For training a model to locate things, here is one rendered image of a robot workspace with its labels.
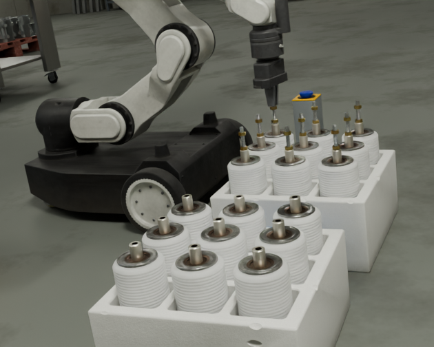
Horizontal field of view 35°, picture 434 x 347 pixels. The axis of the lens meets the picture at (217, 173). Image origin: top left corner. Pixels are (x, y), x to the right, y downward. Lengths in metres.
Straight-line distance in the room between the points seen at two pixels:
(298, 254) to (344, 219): 0.38
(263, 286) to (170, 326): 0.18
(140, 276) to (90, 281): 0.59
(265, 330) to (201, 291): 0.13
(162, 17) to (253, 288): 1.11
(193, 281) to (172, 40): 0.98
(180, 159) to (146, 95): 0.26
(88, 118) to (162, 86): 0.29
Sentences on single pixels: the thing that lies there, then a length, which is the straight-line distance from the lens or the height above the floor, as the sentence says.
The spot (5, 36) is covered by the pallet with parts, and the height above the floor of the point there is 0.22.
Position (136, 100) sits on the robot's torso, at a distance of 2.15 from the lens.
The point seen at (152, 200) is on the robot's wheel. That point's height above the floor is 0.11.
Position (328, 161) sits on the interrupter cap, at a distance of 1.64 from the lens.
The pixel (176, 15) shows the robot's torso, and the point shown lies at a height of 0.60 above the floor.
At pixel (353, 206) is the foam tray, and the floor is 0.17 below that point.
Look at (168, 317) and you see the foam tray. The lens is 1.19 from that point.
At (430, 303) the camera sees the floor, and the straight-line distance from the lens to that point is 1.53.
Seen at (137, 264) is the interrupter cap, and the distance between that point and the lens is 1.23.
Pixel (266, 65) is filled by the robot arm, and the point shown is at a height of 0.45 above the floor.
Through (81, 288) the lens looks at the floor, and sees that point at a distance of 1.77.
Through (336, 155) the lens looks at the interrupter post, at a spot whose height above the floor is 0.27.
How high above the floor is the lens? 0.76
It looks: 18 degrees down
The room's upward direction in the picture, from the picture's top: 8 degrees counter-clockwise
